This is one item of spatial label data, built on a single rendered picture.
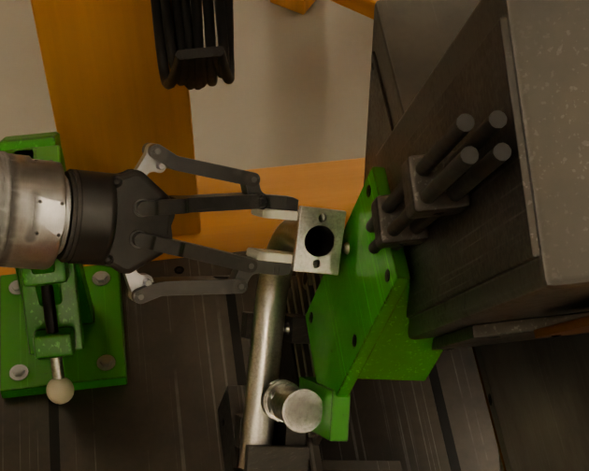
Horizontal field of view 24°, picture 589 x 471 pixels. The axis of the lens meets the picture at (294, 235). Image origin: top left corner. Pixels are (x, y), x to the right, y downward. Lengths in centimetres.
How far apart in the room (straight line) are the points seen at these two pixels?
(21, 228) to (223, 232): 55
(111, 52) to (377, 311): 42
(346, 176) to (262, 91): 134
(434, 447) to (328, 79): 168
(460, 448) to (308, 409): 25
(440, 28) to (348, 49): 177
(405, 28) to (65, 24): 32
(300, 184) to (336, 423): 50
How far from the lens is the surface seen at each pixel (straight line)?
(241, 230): 157
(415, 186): 82
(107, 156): 146
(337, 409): 117
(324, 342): 120
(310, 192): 161
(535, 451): 114
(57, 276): 134
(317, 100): 293
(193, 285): 112
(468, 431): 141
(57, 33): 133
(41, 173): 106
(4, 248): 106
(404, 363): 117
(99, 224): 107
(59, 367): 138
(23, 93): 300
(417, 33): 127
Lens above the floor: 211
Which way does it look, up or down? 52 degrees down
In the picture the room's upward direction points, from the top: straight up
